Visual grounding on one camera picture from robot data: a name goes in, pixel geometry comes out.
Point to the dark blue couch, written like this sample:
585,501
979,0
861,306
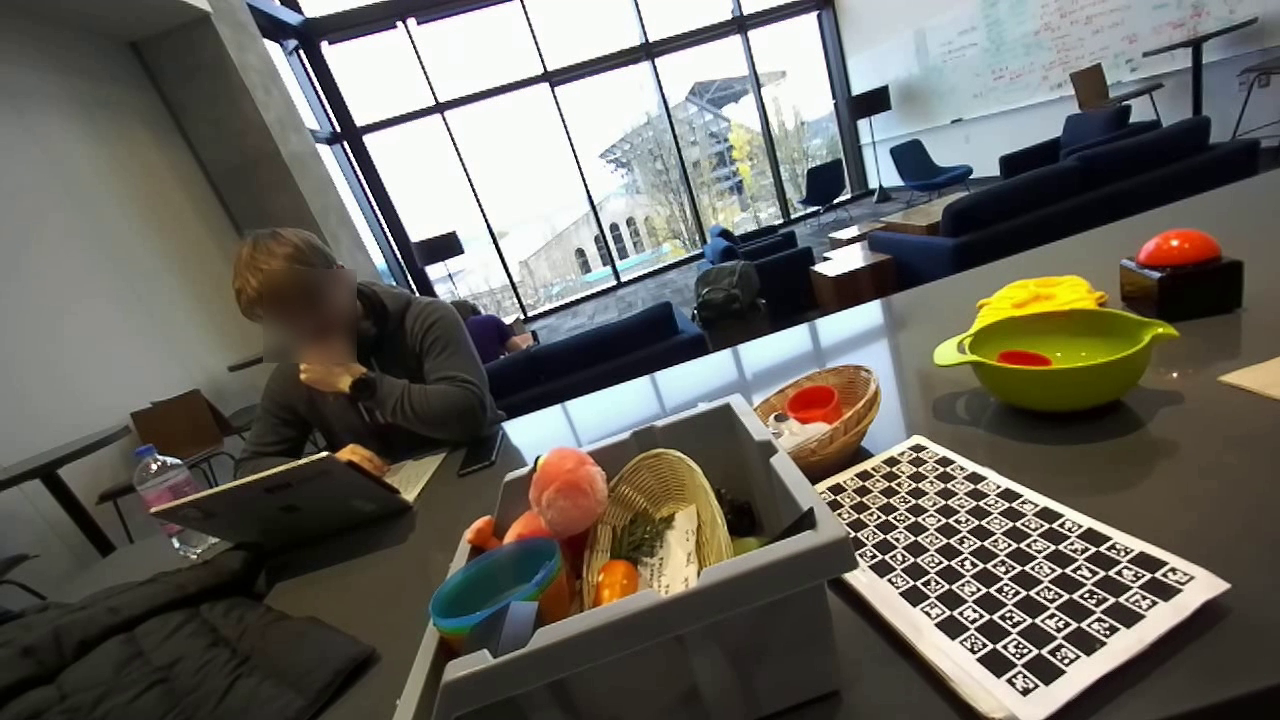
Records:
603,353

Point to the pink peach toy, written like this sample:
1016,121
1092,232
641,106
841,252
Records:
568,488

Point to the seated person purple top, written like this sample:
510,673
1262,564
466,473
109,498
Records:
488,333

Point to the red plastic cup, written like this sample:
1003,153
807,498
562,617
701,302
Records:
813,401

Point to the white toy food piece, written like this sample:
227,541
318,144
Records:
674,552

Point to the orange toy fruit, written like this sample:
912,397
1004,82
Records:
613,581

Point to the wooden coffee table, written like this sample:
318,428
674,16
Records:
849,279

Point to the seated person grey sweater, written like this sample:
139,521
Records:
415,382

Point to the white paper sheet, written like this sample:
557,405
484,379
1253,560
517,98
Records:
417,478

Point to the blue plastic cup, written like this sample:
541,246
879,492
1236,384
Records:
484,591

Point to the grey plastic bin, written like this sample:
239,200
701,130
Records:
665,644

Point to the blue armchair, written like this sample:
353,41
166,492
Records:
921,165

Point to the red item in bowl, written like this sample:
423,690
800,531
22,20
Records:
1025,356

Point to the grey laptop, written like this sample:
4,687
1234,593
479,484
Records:
283,501

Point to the yellow plastic item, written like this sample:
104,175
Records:
1042,295

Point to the green plastic bowl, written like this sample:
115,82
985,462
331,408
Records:
1065,382

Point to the checkerboard calibration board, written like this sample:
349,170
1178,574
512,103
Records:
1013,578

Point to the long dark sofa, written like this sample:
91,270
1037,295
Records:
1065,193

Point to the brown cardboard box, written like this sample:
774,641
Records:
180,422

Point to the clear water bottle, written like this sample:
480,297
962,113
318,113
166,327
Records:
161,482

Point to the red dome button black box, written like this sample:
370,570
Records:
1180,282

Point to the black padded jacket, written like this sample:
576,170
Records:
161,656

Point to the dark side table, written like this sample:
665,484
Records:
55,456

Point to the black tall table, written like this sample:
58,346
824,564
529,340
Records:
1200,38

